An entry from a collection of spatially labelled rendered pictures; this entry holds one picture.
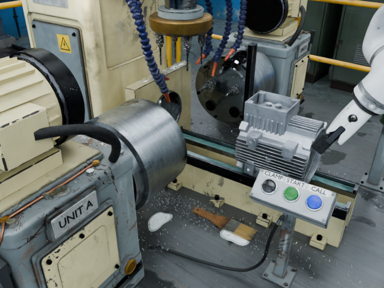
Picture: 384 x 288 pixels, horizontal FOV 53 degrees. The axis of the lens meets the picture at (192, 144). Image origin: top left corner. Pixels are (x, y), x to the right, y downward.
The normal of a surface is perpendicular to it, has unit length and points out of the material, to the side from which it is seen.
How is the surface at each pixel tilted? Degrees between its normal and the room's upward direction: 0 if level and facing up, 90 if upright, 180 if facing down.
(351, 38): 90
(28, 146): 90
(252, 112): 90
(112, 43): 90
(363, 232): 0
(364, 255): 0
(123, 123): 17
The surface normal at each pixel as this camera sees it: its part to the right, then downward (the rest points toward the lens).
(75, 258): 0.84, 0.28
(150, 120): 0.40, -0.63
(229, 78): -0.55, 0.42
